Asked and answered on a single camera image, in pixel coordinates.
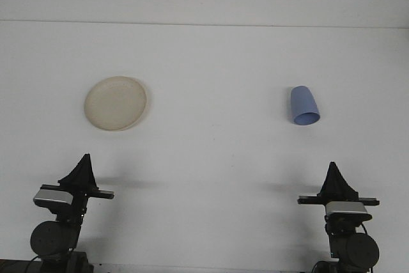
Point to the pale blue cup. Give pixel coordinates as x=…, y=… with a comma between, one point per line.
x=303, y=103

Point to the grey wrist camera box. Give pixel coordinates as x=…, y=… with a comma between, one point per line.
x=346, y=208
x=52, y=197

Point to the pale round plate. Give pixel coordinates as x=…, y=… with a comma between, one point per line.
x=115, y=103

